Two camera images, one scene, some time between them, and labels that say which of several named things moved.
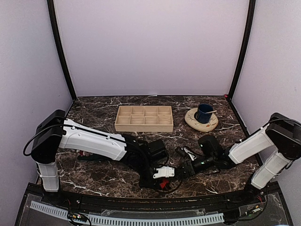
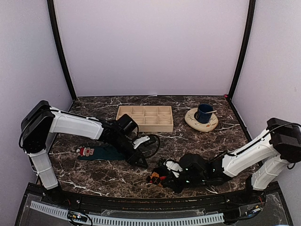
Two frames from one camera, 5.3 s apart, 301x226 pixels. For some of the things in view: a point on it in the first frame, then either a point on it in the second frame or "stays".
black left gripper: x=153 y=184 -> x=134 y=157
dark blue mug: x=200 y=116 stays
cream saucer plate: x=190 y=119 stays
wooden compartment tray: x=144 y=118 stays
